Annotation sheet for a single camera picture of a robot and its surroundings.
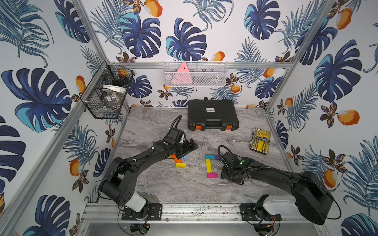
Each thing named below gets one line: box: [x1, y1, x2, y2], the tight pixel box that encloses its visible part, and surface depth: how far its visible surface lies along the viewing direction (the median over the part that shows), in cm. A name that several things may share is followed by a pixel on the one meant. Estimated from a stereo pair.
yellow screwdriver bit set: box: [249, 127, 272, 155], surface depth 100 cm
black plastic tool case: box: [187, 99, 240, 131], surface depth 109 cm
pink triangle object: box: [171, 61, 193, 85], surface depth 92 cm
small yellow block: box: [175, 162, 187, 168], surface depth 92 cm
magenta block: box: [207, 172, 219, 179], surface depth 89 cm
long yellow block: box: [205, 158, 213, 174], surface depth 92 cm
